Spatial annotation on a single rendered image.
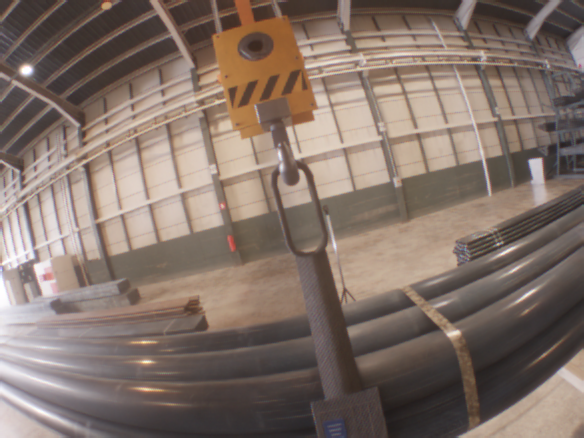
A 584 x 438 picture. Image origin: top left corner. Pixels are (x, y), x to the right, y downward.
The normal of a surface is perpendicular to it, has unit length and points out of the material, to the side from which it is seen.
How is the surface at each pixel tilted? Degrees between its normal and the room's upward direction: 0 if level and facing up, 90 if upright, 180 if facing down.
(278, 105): 90
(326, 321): 52
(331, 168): 90
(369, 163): 90
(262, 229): 90
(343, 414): 60
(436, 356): 41
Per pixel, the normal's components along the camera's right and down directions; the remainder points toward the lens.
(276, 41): -0.01, 0.09
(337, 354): -0.18, -0.51
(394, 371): -0.22, -0.75
